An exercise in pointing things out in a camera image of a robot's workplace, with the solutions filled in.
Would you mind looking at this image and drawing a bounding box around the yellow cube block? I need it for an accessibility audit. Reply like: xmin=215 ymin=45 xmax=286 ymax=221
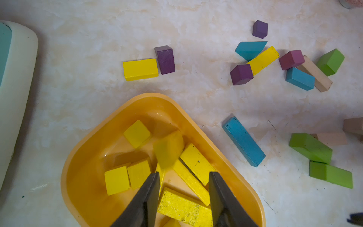
xmin=123 ymin=120 xmax=152 ymax=148

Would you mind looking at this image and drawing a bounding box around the dark purple cube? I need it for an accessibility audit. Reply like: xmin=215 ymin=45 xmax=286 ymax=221
xmin=252 ymin=20 xmax=268 ymax=39

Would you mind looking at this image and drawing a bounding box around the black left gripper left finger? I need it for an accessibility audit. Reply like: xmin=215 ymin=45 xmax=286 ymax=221
xmin=112 ymin=172 xmax=160 ymax=227

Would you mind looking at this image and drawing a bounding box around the teal small block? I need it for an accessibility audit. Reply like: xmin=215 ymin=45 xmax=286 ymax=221
xmin=286 ymin=68 xmax=315 ymax=91

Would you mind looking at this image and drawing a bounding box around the yellow cube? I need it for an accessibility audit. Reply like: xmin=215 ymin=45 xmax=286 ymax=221
xmin=127 ymin=158 xmax=151 ymax=189

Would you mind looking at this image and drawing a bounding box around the green block upper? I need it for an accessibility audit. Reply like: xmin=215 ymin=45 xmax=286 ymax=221
xmin=316 ymin=49 xmax=345 ymax=76

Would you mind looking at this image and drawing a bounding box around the purple small block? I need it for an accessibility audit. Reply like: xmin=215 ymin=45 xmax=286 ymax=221
xmin=230 ymin=64 xmax=254 ymax=85

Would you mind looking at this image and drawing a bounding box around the yellow plastic tray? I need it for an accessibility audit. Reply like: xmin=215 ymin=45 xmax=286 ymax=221
xmin=60 ymin=92 xmax=267 ymax=227

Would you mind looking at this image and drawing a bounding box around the green block lower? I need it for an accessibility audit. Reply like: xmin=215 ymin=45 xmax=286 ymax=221
xmin=309 ymin=161 xmax=353 ymax=189

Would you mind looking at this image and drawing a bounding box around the purple triangle block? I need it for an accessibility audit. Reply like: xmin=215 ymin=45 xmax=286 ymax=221
xmin=154 ymin=45 xmax=175 ymax=75

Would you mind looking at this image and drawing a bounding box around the beige wooden block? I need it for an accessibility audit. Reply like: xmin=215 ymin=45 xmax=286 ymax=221
xmin=343 ymin=117 xmax=363 ymax=142

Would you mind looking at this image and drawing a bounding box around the tan long block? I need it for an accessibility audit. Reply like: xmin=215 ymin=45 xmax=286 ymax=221
xmin=297 ymin=55 xmax=333 ymax=92

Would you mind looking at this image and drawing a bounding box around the yellow medium block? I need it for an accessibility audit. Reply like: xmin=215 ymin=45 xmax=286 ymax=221
xmin=173 ymin=159 xmax=210 ymax=206

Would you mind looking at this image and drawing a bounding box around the magenta cube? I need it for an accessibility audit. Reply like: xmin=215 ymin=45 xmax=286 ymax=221
xmin=279 ymin=50 xmax=305 ymax=71

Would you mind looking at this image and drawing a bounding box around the green block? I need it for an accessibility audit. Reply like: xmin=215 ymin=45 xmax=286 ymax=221
xmin=289 ymin=133 xmax=332 ymax=165
xmin=316 ymin=49 xmax=345 ymax=76
xmin=309 ymin=161 xmax=353 ymax=189

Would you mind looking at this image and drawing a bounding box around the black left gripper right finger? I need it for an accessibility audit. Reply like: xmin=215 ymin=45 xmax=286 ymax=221
xmin=209 ymin=172 xmax=257 ymax=227

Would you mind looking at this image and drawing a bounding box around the beige cylinder block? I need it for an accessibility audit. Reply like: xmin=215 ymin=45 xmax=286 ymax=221
xmin=311 ymin=132 xmax=348 ymax=146

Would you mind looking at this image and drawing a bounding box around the mint green toaster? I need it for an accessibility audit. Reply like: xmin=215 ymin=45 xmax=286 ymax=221
xmin=1 ymin=21 xmax=39 ymax=182

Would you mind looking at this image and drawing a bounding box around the yellow flat block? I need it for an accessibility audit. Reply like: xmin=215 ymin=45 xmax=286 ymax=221
xmin=123 ymin=59 xmax=159 ymax=81

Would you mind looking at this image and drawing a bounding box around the teal long block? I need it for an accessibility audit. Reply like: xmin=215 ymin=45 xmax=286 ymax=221
xmin=222 ymin=117 xmax=266 ymax=167

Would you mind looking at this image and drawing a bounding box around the yellow rectangular block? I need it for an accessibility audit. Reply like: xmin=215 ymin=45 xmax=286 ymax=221
xmin=180 ymin=143 xmax=216 ymax=186

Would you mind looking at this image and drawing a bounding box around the teal wedge block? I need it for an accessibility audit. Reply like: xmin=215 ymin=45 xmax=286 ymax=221
xmin=235 ymin=41 xmax=267 ymax=61

